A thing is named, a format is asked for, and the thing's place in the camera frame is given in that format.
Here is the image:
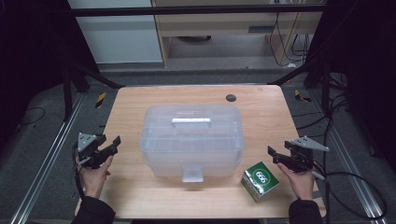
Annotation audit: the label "person's right hand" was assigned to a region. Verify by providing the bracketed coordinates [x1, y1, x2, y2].
[276, 161, 316, 201]

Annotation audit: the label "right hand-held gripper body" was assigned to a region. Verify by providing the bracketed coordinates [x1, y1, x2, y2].
[289, 135, 331, 173]

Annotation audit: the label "aluminium floor rail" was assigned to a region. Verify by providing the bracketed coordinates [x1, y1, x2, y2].
[307, 91, 389, 224]
[10, 92, 86, 224]

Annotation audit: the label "thin black floor cable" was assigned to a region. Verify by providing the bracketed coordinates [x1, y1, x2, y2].
[18, 106, 47, 127]

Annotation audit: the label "black metal stand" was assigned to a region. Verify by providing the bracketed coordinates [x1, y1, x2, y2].
[61, 60, 125, 123]
[267, 57, 332, 117]

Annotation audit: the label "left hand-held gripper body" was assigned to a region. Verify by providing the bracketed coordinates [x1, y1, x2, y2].
[76, 133, 105, 170]

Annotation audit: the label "green and white carton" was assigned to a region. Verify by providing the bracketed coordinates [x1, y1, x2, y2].
[240, 161, 281, 203]

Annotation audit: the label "light wooden desk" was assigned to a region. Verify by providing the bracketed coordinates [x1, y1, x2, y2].
[150, 0, 325, 68]

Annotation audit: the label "black cables under desk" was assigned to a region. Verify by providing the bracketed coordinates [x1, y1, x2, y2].
[268, 11, 313, 68]

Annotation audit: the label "dark curtain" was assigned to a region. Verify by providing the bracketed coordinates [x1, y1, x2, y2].
[311, 0, 396, 175]
[0, 0, 96, 153]

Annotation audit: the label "black horizontal metal bar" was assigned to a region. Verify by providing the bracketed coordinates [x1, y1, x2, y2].
[69, 4, 327, 18]

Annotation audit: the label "yellow and black tape strip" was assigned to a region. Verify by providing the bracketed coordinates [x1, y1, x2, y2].
[94, 91, 107, 109]
[293, 89, 313, 104]

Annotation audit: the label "white cabinet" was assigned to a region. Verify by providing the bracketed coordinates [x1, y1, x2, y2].
[66, 0, 164, 65]

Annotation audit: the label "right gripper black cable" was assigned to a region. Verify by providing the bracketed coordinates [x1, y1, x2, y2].
[311, 160, 332, 224]

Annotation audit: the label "looped black floor cable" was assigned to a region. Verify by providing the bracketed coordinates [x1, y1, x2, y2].
[323, 171, 389, 220]

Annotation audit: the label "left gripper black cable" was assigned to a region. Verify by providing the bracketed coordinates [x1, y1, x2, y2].
[72, 141, 87, 200]

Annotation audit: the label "person's left hand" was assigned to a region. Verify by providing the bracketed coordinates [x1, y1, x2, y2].
[78, 155, 114, 200]

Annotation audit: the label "clear plastic storage box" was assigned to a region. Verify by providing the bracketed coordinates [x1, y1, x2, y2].
[138, 104, 245, 184]

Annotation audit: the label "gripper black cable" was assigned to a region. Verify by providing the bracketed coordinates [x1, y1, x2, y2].
[72, 141, 87, 200]
[311, 160, 332, 224]

